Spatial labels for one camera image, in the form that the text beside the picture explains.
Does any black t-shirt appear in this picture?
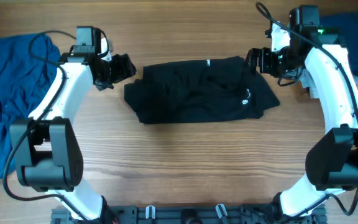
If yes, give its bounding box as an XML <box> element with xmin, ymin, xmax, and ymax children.
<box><xmin>124</xmin><ymin>56</ymin><xmax>280</xmax><ymax>124</ymax></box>

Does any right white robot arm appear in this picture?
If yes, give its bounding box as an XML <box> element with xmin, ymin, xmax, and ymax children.
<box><xmin>247</xmin><ymin>21</ymin><xmax>358</xmax><ymax>220</ymax></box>

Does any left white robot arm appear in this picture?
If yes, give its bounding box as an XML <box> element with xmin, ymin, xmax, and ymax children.
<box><xmin>8</xmin><ymin>53</ymin><xmax>136</xmax><ymax>223</ymax></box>

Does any teal blue shirt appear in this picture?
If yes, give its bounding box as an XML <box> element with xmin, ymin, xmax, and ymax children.
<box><xmin>0</xmin><ymin>34</ymin><xmax>60</xmax><ymax>180</ymax></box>

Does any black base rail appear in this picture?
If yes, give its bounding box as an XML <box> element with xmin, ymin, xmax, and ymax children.
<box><xmin>50</xmin><ymin>203</ymin><xmax>328</xmax><ymax>224</ymax></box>

